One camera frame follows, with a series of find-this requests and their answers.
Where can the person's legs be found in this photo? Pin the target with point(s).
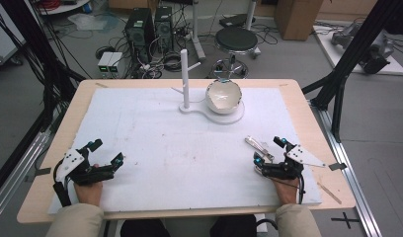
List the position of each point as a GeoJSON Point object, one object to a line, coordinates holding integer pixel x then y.
{"type": "Point", "coordinates": [189, 227]}

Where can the person's right hand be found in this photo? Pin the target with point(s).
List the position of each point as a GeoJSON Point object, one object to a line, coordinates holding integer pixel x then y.
{"type": "Point", "coordinates": [286, 192]}

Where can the black computer tower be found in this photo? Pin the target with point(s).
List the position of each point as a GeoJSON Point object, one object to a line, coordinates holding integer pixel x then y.
{"type": "Point", "coordinates": [164, 28]}
{"type": "Point", "coordinates": [139, 33]}

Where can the clear plastic sheet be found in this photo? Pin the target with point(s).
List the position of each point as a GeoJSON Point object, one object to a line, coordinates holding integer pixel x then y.
{"type": "Point", "coordinates": [91, 22]}

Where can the aluminium rail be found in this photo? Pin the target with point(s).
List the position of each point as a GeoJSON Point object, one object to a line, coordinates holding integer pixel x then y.
{"type": "Point", "coordinates": [18, 177]}
{"type": "Point", "coordinates": [354, 184]}

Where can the white table leg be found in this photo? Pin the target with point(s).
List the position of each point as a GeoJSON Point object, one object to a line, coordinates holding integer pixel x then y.
{"type": "Point", "coordinates": [198, 33]}

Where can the silver metal watch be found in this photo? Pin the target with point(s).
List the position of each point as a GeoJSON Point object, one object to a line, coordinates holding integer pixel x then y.
{"type": "Point", "coordinates": [259, 147]}

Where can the white jewellery tree stand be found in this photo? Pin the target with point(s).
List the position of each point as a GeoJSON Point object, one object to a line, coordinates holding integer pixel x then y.
{"type": "Point", "coordinates": [185, 82]}

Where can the round white table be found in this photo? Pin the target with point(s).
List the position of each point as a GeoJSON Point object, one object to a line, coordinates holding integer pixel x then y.
{"type": "Point", "coordinates": [63, 7]}

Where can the white foam mat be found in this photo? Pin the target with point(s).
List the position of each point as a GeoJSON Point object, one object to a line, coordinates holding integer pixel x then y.
{"type": "Point", "coordinates": [176, 154]}

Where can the grey robot device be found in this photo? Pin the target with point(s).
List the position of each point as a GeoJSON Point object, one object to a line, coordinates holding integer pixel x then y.
{"type": "Point", "coordinates": [375, 49]}

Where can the black metal frame strut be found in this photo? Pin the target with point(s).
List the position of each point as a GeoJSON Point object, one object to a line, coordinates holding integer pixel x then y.
{"type": "Point", "coordinates": [31, 56]}
{"type": "Point", "coordinates": [354, 52]}

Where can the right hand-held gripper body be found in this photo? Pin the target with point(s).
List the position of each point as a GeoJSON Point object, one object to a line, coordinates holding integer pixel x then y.
{"type": "Point", "coordinates": [290, 168]}

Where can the black round stool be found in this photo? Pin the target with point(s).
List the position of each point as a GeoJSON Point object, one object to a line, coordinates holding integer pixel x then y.
{"type": "Point", "coordinates": [236, 40]}

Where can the person's left hand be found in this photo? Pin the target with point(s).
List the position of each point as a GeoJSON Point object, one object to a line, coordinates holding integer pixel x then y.
{"type": "Point", "coordinates": [88, 192]}

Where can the white power supply boxes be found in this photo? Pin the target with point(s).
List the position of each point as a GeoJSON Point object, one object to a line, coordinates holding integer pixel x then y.
{"type": "Point", "coordinates": [110, 62]}

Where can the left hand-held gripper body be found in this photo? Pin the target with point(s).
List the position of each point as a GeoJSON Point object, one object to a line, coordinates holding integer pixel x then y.
{"type": "Point", "coordinates": [78, 166]}

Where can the white floor board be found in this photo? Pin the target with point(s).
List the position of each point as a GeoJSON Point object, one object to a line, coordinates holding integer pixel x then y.
{"type": "Point", "coordinates": [338, 56]}

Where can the thin wooden stick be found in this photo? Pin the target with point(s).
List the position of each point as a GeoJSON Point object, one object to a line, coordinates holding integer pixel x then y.
{"type": "Point", "coordinates": [329, 193]}

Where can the black tape piece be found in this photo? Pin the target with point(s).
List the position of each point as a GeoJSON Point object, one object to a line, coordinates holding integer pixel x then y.
{"type": "Point", "coordinates": [42, 171]}
{"type": "Point", "coordinates": [338, 166]}

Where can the brown cardboard box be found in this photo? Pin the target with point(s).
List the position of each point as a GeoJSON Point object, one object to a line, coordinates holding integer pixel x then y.
{"type": "Point", "coordinates": [298, 18]}

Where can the white shell-shaped bowl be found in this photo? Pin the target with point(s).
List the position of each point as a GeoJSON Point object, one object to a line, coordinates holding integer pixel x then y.
{"type": "Point", "coordinates": [222, 97]}

